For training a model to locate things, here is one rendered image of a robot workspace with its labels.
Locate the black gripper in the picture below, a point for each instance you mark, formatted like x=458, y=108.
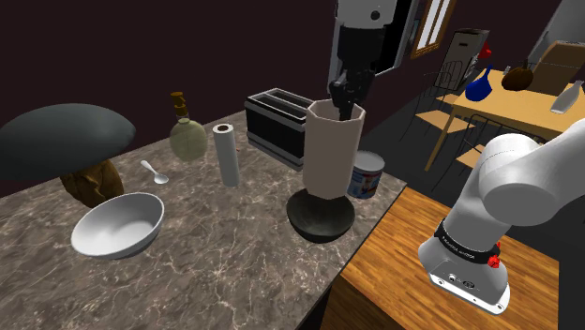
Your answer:
x=361, y=48

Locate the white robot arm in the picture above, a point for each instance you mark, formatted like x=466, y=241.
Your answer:
x=512, y=182

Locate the tall beige cup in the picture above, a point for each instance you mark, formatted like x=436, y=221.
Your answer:
x=326, y=151

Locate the black toaster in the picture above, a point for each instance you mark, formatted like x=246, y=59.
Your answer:
x=274, y=125

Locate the metal chair with wooden seat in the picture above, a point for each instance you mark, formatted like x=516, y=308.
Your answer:
x=434, y=116
x=473, y=153

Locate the white tin can blue label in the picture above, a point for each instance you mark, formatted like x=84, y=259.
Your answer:
x=368, y=176

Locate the grey cabinet appliance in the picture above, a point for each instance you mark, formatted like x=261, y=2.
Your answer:
x=464, y=55

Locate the blue vase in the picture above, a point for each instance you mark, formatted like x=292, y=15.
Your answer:
x=477, y=89

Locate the black bowl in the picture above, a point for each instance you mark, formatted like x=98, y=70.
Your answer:
x=320, y=221

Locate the red vase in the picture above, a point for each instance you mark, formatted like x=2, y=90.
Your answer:
x=484, y=51

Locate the white paper towel roll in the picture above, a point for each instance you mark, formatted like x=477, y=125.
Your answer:
x=227, y=155

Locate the wooden dining table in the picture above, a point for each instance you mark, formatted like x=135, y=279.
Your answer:
x=512, y=107

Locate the brown pumpkin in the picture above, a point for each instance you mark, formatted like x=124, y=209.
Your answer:
x=517, y=78

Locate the green flask with brown cork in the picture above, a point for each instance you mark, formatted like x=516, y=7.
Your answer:
x=188, y=137

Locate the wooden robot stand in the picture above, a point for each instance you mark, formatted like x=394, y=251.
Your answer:
x=402, y=274

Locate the brown cardboard box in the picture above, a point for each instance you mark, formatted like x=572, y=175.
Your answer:
x=560, y=66

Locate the white spoon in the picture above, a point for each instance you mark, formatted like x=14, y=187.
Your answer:
x=157, y=176

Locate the white bottle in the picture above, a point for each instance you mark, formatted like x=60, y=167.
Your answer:
x=566, y=98

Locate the white bowl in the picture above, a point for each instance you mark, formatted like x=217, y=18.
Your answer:
x=116, y=228

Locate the dark grey mushroom figure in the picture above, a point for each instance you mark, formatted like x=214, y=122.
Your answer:
x=59, y=137

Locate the window with wooden frame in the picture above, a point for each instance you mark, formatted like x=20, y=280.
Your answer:
x=432, y=25

